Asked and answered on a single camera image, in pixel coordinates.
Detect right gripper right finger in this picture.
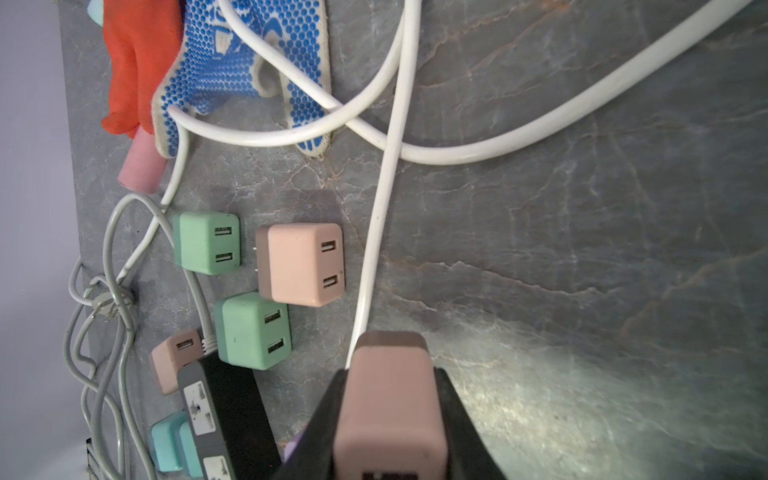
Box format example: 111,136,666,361
434,368,505,480

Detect teal usb charger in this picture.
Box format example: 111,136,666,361
150,411,204,479

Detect white cable of right strip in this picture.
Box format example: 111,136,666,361
164,0,757,167

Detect red rubber glove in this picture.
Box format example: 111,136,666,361
102,0,185,138

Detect white cable of black strip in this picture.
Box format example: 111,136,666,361
62,128,220,480

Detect black power strip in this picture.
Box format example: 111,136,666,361
178,354,282,480

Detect pink usb charger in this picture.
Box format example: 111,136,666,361
150,329,204,396

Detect teal spatula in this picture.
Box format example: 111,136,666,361
86,0,104,27

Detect white cable of middle strip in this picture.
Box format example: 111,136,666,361
344,0,424,370

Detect green charger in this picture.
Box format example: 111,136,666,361
214,291,293,371

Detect purple power strip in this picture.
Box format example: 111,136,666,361
283,434,302,463

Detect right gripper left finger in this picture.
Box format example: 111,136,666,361
272,370,348,480

